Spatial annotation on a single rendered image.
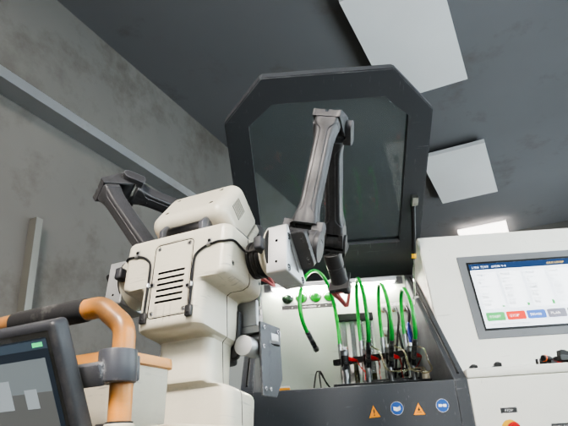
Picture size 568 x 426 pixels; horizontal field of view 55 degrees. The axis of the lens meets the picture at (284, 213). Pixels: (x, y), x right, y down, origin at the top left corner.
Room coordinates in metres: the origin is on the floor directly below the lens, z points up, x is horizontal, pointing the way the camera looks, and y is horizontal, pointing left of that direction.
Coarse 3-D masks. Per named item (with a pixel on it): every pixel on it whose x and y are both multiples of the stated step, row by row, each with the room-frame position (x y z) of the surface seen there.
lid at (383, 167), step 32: (384, 64) 1.52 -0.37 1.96; (256, 96) 1.57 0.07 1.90; (288, 96) 1.58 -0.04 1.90; (320, 96) 1.58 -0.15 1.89; (352, 96) 1.59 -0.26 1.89; (384, 96) 1.61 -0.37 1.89; (416, 96) 1.60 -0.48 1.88; (256, 128) 1.69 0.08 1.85; (288, 128) 1.70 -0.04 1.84; (384, 128) 1.72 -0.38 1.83; (416, 128) 1.71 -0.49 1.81; (256, 160) 1.81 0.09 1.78; (288, 160) 1.81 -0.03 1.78; (352, 160) 1.83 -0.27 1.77; (384, 160) 1.83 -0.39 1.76; (416, 160) 1.82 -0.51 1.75; (256, 192) 1.92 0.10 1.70; (288, 192) 1.94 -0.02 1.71; (352, 192) 1.95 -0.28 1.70; (384, 192) 1.96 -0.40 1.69; (416, 192) 1.95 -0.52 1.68; (256, 224) 2.05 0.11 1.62; (352, 224) 2.09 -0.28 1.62; (384, 224) 2.10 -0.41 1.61; (416, 224) 2.08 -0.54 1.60; (352, 256) 2.22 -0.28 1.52; (384, 256) 2.23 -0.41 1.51
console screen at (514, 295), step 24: (480, 264) 2.08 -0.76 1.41; (504, 264) 2.07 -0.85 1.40; (528, 264) 2.07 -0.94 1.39; (552, 264) 2.06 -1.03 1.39; (480, 288) 2.05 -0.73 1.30; (504, 288) 2.05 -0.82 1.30; (528, 288) 2.04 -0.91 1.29; (552, 288) 2.04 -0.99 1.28; (480, 312) 2.03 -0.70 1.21; (504, 312) 2.03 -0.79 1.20; (528, 312) 2.02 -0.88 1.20; (552, 312) 2.02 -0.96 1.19; (480, 336) 2.01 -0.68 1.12; (504, 336) 2.00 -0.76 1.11
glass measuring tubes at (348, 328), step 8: (344, 320) 2.27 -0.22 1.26; (352, 320) 2.28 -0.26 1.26; (360, 320) 2.27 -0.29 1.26; (344, 328) 2.28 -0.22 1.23; (352, 328) 2.27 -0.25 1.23; (344, 336) 2.28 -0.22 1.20; (352, 336) 2.27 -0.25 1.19; (344, 344) 2.28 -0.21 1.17; (352, 344) 2.28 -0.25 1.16; (352, 352) 2.28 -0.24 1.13; (352, 368) 2.30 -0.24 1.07; (360, 368) 2.30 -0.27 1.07; (376, 368) 2.29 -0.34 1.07; (352, 376) 2.30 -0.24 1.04; (360, 376) 2.30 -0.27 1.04; (376, 376) 2.28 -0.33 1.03
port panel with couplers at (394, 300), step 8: (392, 296) 2.30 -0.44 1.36; (384, 304) 2.30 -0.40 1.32; (392, 304) 2.30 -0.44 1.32; (384, 312) 2.30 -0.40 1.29; (392, 312) 2.30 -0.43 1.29; (384, 320) 2.30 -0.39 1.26; (400, 320) 2.30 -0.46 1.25; (384, 328) 2.30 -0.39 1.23; (400, 328) 2.30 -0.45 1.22; (384, 336) 2.30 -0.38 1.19; (400, 344) 2.30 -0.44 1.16
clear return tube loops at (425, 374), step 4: (376, 348) 2.01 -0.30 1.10; (400, 348) 1.99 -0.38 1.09; (424, 348) 1.92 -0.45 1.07; (380, 352) 1.94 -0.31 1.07; (404, 352) 1.92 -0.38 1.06; (428, 360) 1.90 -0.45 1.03; (384, 364) 1.91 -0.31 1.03; (408, 364) 1.91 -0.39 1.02; (412, 368) 1.98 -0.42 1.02; (416, 368) 1.99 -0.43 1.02; (420, 368) 1.98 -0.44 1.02; (424, 368) 2.00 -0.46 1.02; (432, 368) 1.91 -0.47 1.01; (424, 372) 1.93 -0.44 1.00; (428, 372) 1.92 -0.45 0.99; (424, 376) 1.98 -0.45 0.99; (428, 376) 1.98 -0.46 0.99
